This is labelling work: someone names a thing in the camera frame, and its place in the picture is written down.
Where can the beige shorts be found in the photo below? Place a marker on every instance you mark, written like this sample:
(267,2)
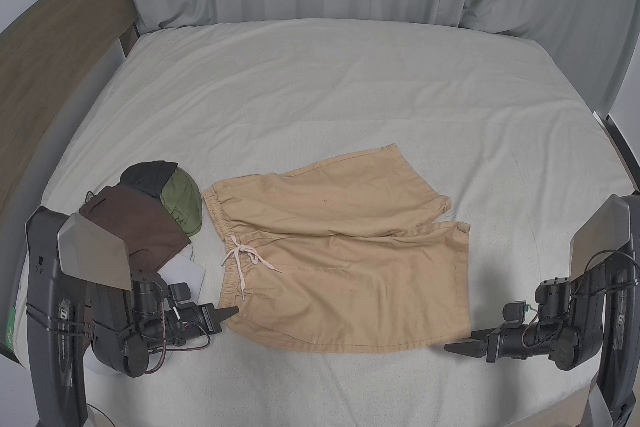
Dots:
(350,275)

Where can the bed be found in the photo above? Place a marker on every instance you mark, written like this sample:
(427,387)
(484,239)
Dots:
(350,89)

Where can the black garment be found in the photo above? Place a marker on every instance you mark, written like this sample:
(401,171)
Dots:
(145,177)

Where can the green garment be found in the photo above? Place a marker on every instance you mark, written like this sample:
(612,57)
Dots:
(182,200)

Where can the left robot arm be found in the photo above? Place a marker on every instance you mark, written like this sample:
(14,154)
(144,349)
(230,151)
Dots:
(55,315)

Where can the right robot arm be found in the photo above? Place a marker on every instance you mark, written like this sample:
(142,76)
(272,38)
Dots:
(600,235)

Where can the white garment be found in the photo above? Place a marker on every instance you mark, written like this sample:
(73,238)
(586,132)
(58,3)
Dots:
(187,272)

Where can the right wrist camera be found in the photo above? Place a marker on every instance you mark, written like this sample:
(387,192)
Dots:
(512,312)

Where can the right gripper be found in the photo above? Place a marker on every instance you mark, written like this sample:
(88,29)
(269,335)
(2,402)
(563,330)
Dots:
(505,345)

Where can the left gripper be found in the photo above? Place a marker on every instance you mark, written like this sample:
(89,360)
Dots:
(200,320)

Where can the dark brown garment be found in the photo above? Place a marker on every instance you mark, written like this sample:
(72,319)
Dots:
(135,225)

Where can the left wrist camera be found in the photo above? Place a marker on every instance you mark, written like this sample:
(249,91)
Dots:
(181,292)

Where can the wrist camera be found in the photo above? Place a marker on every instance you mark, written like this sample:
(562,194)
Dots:
(512,312)
(181,292)

